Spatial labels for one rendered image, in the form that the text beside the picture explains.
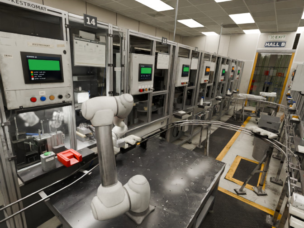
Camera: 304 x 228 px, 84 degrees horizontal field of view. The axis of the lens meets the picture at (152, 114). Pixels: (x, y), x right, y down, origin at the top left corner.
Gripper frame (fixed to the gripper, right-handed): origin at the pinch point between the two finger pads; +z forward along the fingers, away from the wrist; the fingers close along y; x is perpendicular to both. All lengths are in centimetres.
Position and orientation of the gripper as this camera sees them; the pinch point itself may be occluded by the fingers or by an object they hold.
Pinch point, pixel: (87, 130)
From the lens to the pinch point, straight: 186.7
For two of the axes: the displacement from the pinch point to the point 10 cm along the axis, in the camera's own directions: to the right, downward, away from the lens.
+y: 0.5, -9.6, -2.8
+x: -6.0, 2.0, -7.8
